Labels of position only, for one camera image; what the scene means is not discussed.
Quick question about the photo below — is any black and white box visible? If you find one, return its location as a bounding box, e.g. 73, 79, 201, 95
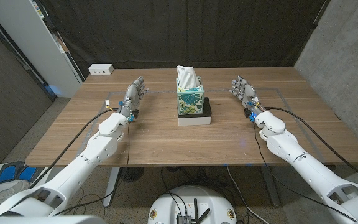
177, 96, 213, 126

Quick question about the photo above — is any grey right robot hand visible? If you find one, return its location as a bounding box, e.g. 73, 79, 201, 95
228, 75, 265, 118

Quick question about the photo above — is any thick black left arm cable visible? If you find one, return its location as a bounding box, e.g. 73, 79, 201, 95
29, 107, 117, 189

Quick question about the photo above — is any white floor cable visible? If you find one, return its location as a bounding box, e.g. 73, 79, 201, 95
225, 164, 270, 224

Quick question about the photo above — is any black floor cable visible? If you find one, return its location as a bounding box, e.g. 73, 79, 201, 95
160, 166, 188, 217

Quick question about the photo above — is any grey table leg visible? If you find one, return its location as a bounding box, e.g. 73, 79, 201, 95
259, 165, 282, 208

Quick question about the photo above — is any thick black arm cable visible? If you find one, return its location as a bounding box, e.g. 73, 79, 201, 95
264, 106, 358, 189
29, 107, 117, 189

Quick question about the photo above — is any grey sneaker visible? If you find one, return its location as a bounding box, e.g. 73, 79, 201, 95
0, 180, 30, 212

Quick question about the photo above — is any white table leg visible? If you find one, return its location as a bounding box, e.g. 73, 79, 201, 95
102, 166, 121, 208

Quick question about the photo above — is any blue and black foot pedal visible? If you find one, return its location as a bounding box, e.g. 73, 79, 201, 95
0, 160, 39, 185

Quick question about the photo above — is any white cabinet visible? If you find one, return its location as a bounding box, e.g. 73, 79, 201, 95
0, 0, 85, 99

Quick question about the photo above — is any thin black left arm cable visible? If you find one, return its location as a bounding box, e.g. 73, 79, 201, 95
53, 119, 132, 217

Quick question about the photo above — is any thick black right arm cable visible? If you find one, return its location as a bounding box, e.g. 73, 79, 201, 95
264, 106, 358, 189

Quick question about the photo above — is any black curtain backdrop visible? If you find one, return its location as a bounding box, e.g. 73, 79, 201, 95
39, 0, 332, 78

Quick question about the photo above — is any teal floral tissue box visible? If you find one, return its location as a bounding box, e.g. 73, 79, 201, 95
175, 76, 205, 116

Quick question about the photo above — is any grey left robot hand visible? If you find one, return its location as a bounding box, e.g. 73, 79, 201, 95
116, 76, 150, 121

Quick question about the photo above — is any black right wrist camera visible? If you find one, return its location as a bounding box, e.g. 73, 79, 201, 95
244, 108, 256, 122

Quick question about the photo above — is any white tissue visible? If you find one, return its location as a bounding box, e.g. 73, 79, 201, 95
176, 65, 201, 90

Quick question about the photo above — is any white power strip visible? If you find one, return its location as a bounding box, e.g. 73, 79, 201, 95
88, 63, 115, 76

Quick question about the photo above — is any black router with antennas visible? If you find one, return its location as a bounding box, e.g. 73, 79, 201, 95
175, 197, 213, 224

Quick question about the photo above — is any black round floor fan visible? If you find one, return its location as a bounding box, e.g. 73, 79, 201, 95
119, 166, 145, 183

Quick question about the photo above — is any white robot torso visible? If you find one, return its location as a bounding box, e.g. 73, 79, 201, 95
147, 185, 238, 224

